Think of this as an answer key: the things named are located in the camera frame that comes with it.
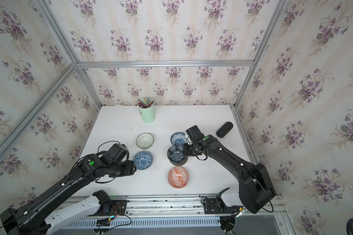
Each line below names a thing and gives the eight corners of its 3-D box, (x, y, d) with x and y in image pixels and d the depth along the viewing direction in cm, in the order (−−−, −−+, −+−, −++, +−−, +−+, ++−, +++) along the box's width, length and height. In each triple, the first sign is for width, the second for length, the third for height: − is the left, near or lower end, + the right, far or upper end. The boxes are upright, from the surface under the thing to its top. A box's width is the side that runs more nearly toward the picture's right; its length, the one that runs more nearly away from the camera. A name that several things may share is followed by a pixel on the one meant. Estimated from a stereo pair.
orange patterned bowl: (167, 188, 80) (167, 186, 77) (168, 169, 87) (168, 166, 84) (188, 188, 81) (189, 186, 77) (187, 169, 88) (188, 166, 84)
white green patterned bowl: (136, 149, 96) (134, 145, 92) (138, 136, 102) (137, 132, 99) (152, 149, 96) (152, 145, 92) (154, 136, 102) (153, 132, 99)
